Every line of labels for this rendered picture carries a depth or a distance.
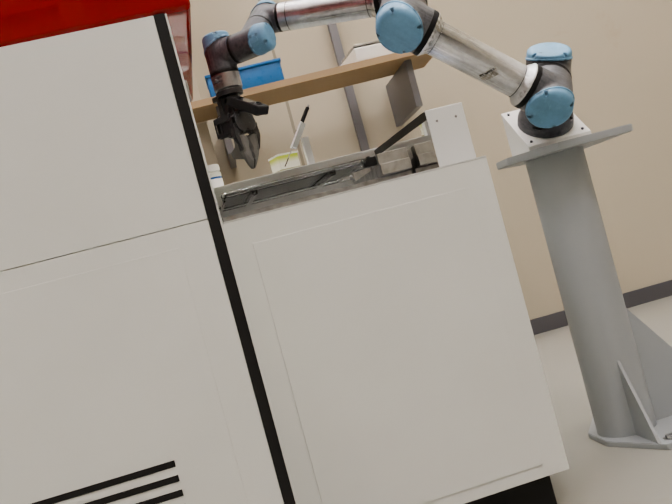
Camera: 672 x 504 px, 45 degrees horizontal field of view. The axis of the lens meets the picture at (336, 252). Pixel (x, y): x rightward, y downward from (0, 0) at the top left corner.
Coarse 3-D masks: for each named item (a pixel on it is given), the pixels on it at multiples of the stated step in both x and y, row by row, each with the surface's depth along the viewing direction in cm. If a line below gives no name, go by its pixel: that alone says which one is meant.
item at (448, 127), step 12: (444, 108) 191; (456, 108) 191; (432, 120) 190; (444, 120) 191; (456, 120) 191; (432, 132) 190; (444, 132) 190; (456, 132) 191; (468, 132) 191; (444, 144) 190; (456, 144) 191; (468, 144) 191; (444, 156) 190; (456, 156) 191; (468, 156) 191
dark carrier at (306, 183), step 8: (352, 168) 212; (320, 176) 211; (336, 176) 223; (288, 184) 209; (296, 184) 215; (304, 184) 221; (312, 184) 228; (264, 192) 214; (272, 192) 220; (280, 192) 226; (288, 192) 233; (232, 200) 212; (240, 200) 218; (256, 200) 231; (224, 208) 229
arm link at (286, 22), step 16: (304, 0) 212; (320, 0) 210; (336, 0) 209; (352, 0) 208; (368, 0) 206; (272, 16) 214; (288, 16) 213; (304, 16) 212; (320, 16) 211; (336, 16) 210; (352, 16) 210; (368, 16) 210
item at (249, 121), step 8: (232, 88) 210; (240, 88) 212; (216, 96) 213; (224, 96) 212; (224, 104) 214; (224, 112) 214; (232, 112) 210; (240, 112) 211; (216, 120) 213; (224, 120) 212; (232, 120) 210; (240, 120) 210; (248, 120) 213; (216, 128) 214; (224, 128) 213; (240, 128) 210; (248, 128) 212; (224, 136) 213
